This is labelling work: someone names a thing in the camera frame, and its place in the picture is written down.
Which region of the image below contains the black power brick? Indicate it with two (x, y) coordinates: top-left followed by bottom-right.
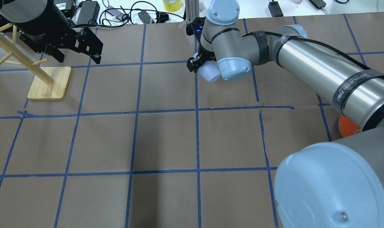
(76, 0), (100, 25)

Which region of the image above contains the wooden mug tree stand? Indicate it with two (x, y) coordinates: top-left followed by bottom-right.
(0, 23), (72, 100)

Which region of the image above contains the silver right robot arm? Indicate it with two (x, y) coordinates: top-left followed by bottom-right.
(187, 0), (384, 228)

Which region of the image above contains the aluminium frame post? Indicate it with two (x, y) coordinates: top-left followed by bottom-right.
(184, 0), (200, 23)

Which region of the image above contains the orange canister with grey lid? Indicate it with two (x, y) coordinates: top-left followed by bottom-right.
(338, 115), (361, 137)

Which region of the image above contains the light blue plastic cup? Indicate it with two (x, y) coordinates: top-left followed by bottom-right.
(197, 60), (221, 83)

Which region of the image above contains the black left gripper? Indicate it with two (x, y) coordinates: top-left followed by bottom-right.
(20, 6), (103, 64)

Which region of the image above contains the black power adapter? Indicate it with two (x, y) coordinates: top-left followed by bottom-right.
(268, 0), (284, 17)

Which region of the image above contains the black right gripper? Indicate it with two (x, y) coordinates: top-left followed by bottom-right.
(186, 17), (216, 73)

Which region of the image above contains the yellow tape roll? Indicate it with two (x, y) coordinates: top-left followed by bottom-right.
(163, 0), (182, 12)

